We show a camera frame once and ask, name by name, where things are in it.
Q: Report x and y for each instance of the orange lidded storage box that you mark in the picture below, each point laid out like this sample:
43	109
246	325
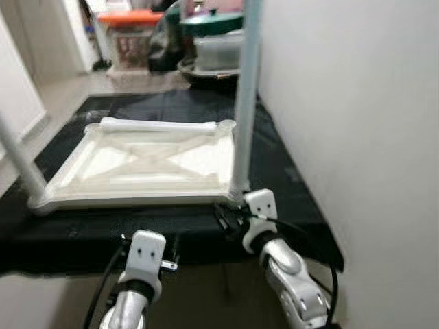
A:
130	18

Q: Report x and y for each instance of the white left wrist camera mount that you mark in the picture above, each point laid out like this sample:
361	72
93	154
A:
144	253

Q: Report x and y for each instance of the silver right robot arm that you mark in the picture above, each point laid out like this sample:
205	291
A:
288	274

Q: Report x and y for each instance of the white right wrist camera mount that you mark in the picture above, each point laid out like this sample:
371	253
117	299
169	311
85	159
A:
260	205

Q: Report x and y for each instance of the clear plastic container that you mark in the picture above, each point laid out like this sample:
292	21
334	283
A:
216	53

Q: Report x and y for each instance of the green pot lid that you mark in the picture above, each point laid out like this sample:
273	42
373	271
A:
209	24

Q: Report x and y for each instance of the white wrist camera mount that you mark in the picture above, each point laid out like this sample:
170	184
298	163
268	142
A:
260	205
144	253

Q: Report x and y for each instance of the black plastic bag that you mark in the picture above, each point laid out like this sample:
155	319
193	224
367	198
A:
164	48

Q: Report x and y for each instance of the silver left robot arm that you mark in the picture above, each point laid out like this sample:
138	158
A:
127	312

